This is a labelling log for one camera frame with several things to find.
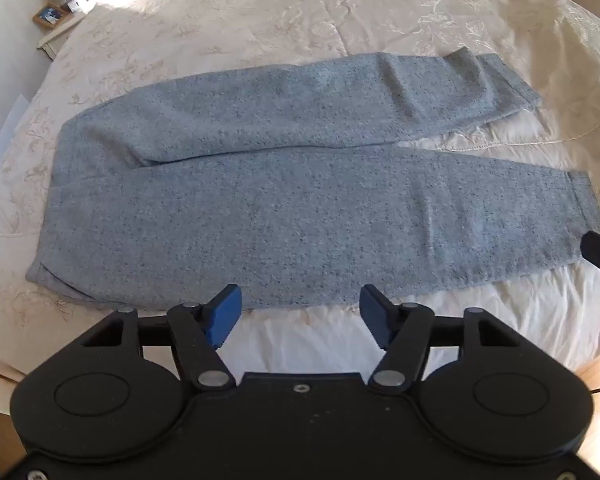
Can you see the grey pants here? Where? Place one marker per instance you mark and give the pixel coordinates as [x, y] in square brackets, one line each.
[290, 210]

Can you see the cream embroidered bedspread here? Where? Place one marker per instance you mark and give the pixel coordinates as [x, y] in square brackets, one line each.
[260, 15]

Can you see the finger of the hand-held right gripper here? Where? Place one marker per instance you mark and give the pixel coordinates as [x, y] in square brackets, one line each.
[598, 251]

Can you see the white bedside table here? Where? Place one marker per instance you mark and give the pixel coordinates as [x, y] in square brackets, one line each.
[55, 36]

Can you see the wooden picture frame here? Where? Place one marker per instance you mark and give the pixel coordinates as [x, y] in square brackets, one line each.
[50, 15]

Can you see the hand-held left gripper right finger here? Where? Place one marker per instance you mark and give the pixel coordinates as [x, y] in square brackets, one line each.
[374, 316]

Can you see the white box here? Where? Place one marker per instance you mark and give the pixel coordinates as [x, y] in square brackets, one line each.
[76, 4]

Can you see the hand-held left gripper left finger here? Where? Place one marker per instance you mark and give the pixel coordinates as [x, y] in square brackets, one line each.
[225, 316]

